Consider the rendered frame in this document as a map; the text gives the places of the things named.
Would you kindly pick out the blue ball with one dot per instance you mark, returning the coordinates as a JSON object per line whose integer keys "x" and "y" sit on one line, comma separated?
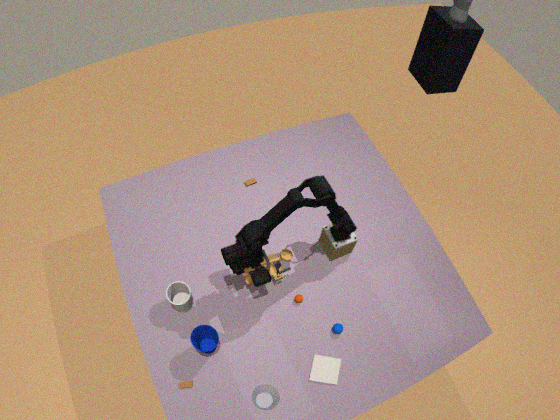
{"x": 337, "y": 328}

